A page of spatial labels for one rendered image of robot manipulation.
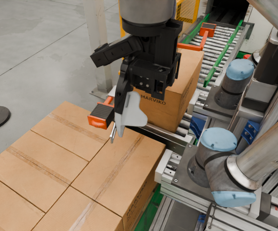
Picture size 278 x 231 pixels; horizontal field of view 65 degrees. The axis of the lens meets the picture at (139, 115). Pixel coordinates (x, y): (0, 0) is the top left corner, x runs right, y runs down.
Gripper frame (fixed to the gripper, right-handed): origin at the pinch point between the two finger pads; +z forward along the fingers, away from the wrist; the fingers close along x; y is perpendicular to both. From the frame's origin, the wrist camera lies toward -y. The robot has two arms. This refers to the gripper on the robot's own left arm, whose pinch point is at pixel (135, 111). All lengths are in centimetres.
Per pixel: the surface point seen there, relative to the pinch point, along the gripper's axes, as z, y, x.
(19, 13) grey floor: 152, -444, 304
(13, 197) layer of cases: 98, -79, -11
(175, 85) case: 57, -15, 86
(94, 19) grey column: 56, -123, 150
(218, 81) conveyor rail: 93, 8, 156
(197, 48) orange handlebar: 26, -4, 82
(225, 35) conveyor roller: 99, -5, 274
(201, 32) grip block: 27, -8, 104
